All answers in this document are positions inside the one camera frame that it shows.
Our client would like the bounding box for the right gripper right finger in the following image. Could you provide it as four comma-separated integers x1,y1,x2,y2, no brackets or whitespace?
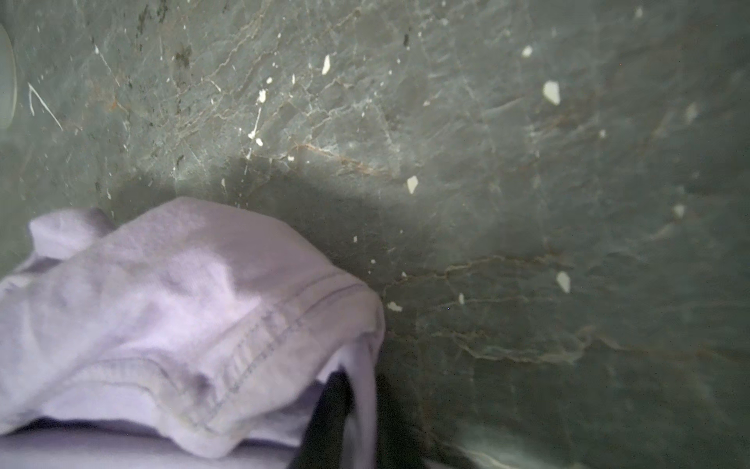
376,374,450,469

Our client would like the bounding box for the purple cloth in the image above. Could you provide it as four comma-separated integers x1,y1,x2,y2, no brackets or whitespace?
1,197,385,468

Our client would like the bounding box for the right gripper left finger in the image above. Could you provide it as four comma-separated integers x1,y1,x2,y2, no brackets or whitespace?
288,371,354,469

